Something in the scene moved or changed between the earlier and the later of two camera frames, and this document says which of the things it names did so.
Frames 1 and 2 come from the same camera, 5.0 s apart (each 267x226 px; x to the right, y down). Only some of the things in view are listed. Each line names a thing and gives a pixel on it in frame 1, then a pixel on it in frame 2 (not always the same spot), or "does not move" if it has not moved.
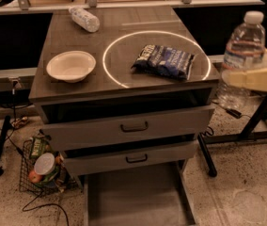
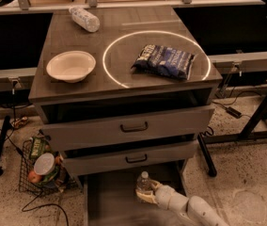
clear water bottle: x=244 y=51 -> x=143 y=183
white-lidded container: x=44 y=164 does not move
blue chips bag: x=163 y=59 does not move
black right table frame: x=262 y=126 does not move
